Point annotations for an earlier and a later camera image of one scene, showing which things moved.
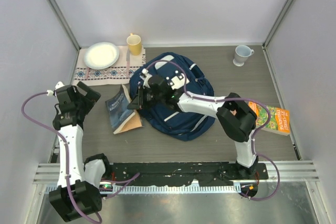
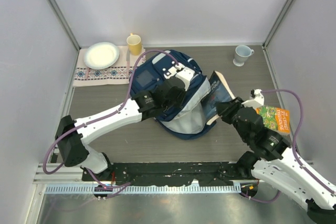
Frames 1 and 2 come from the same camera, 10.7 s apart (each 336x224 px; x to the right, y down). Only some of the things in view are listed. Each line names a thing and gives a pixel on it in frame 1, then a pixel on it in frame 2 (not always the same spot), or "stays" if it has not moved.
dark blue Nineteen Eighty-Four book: (122, 118) -> (219, 93)
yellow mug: (134, 43) stays
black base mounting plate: (198, 173) stays
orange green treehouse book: (280, 121) stays
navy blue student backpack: (174, 123) stays
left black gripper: (90, 103) -> (179, 104)
